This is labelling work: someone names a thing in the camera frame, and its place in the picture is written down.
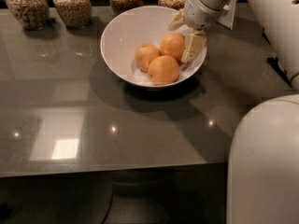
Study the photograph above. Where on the front orange in bowl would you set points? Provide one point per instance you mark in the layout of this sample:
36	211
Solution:
163	70

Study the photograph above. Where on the orange in bowl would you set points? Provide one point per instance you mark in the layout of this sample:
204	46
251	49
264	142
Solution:
145	54
163	70

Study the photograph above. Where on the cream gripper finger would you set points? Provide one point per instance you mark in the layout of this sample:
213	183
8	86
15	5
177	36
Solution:
177	21
194	43

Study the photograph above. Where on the far left glass jar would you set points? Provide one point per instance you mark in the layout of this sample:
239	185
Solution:
31	14

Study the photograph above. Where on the white folded card stand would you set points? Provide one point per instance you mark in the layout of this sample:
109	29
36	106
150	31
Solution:
227	16

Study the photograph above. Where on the white ceramic bowl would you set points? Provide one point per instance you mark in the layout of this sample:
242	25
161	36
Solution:
123	35

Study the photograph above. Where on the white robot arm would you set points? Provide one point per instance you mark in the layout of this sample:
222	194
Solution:
263	166

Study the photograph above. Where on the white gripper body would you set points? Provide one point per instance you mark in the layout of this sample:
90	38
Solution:
199	13

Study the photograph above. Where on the back right orange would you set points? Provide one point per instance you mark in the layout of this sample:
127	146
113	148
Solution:
173	45

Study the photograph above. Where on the left orange in bowl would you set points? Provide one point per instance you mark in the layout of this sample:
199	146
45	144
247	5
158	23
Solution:
145	54

